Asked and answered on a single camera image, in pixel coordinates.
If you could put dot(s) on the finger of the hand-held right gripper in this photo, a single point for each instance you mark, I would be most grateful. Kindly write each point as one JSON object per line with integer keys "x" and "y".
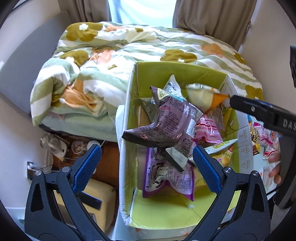
{"x": 252, "y": 107}

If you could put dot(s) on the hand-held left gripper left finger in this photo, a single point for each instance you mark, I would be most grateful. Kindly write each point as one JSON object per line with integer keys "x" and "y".
{"x": 86, "y": 168}

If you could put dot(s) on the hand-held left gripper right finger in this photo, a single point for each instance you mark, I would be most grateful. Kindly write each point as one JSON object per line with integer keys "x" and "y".
{"x": 207, "y": 168}

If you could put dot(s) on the yellow green-edged snack packet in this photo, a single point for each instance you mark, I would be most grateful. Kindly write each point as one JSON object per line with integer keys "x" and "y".
{"x": 222, "y": 155}

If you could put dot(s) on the white black-edged snack packet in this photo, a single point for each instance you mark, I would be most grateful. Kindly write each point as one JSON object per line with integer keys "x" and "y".
{"x": 177, "y": 160}

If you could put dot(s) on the purple snack packet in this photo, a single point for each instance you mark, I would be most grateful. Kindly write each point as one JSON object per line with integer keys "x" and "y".
{"x": 166, "y": 182}

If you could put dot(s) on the white yellow snack packet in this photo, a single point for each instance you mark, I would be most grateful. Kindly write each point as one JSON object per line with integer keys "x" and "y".
{"x": 202, "y": 96}

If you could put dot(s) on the clear brown snack packet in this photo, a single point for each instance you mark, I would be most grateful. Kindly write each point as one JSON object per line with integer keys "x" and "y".
{"x": 171, "y": 120}

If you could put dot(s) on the blue white snack packet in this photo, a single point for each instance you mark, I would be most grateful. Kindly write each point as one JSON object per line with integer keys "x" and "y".
{"x": 173, "y": 87}

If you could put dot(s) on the silver snack packet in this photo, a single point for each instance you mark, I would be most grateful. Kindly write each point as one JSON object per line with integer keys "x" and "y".
{"x": 149, "y": 109}

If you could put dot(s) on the green cardboard box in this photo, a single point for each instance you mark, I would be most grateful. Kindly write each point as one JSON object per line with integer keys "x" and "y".
{"x": 161, "y": 71}

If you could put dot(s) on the person's right hand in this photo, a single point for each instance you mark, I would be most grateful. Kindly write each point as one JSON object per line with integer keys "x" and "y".
{"x": 275, "y": 166}

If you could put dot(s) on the pink white snack packet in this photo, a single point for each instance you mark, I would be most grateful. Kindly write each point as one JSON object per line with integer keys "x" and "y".
{"x": 269, "y": 136}

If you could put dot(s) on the small clear jar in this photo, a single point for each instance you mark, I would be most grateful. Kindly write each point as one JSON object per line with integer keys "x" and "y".
{"x": 79, "y": 147}

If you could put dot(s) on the gold black snack packet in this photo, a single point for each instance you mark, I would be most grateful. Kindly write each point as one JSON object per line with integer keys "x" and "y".
{"x": 255, "y": 136}

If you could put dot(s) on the pale yellow appliance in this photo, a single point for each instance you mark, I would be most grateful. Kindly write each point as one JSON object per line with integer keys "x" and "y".
{"x": 101, "y": 199}

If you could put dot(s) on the light green bed sheet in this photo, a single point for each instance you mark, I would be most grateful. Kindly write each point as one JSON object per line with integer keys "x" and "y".
{"x": 76, "y": 127}

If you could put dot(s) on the beige curtain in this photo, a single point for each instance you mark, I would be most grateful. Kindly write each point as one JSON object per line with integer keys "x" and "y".
{"x": 212, "y": 18}
{"x": 87, "y": 9}

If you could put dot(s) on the grey bed headboard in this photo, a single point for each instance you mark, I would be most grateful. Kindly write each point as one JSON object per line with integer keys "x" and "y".
{"x": 20, "y": 69}

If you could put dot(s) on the floral striped duvet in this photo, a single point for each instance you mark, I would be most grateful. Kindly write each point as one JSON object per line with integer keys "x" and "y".
{"x": 129, "y": 51}

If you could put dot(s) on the light blue sheer cloth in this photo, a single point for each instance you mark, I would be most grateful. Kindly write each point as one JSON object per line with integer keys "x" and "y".
{"x": 141, "y": 10}

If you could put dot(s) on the wall socket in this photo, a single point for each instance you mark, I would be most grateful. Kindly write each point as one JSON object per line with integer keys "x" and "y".
{"x": 30, "y": 169}

